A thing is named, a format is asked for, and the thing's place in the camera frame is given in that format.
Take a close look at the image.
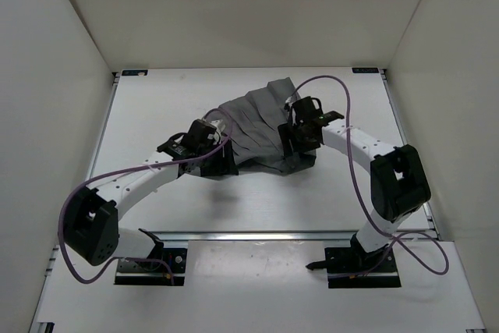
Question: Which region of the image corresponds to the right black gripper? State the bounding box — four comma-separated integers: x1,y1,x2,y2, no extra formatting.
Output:
280,121,320,158

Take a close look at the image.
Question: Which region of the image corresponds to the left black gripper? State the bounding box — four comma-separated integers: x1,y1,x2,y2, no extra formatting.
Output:
199,137,239,175

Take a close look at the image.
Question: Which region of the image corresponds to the grey pleated skirt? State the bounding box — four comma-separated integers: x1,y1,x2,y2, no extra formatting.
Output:
207,77,317,175

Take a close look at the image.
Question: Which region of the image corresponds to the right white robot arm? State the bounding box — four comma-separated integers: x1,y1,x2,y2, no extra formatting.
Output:
278,96,431,271

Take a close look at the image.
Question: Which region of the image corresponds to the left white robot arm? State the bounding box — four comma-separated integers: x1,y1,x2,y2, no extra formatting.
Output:
58,118,237,269

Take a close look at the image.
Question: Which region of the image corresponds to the right blue table sticker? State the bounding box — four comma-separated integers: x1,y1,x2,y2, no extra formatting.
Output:
352,67,379,74

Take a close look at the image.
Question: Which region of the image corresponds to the blue table sticker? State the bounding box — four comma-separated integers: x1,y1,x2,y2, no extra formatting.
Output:
352,67,379,74
121,69,148,76

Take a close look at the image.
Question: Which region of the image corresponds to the left blue table sticker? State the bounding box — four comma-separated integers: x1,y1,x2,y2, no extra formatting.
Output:
121,69,148,76

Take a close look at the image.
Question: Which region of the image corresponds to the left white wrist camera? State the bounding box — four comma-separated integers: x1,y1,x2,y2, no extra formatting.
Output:
204,119,227,144

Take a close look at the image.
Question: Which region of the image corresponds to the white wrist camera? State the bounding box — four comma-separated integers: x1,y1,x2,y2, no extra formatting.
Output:
204,119,227,144
284,93,298,124

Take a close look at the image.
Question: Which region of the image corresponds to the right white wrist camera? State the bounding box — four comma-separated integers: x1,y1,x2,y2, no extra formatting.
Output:
284,93,298,124

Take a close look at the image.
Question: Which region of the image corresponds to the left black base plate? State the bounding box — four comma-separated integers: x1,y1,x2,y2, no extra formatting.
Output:
114,242,188,287

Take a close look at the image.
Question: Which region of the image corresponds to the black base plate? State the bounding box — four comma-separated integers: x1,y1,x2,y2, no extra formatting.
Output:
114,242,188,287
324,247,402,289

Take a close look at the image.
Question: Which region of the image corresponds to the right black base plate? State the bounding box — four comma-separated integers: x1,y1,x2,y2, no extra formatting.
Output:
324,247,402,289

